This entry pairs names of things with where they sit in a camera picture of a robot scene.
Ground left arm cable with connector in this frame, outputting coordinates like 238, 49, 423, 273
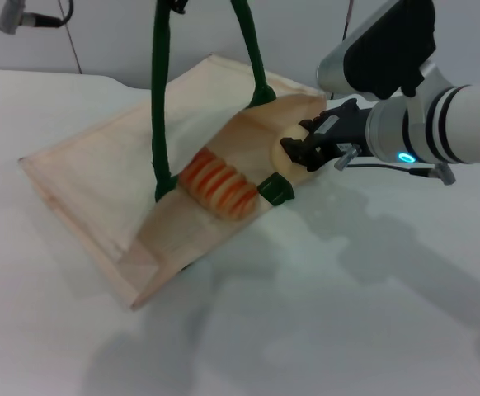
0, 0, 75, 32

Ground round pale pastry bun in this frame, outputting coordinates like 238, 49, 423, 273
271, 123, 322, 182

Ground orange striped long bread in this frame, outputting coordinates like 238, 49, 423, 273
177, 150, 260, 222

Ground arm cable with connector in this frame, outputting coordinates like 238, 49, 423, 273
333, 144, 456, 186
0, 0, 75, 32

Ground cream tote bag green handles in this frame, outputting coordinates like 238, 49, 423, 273
18, 0, 327, 313

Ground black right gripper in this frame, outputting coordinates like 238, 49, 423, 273
280, 98, 375, 172

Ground right arm cable with connector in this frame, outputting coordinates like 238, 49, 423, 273
333, 144, 456, 186

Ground right wrist camera housing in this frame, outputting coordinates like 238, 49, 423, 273
316, 0, 437, 102

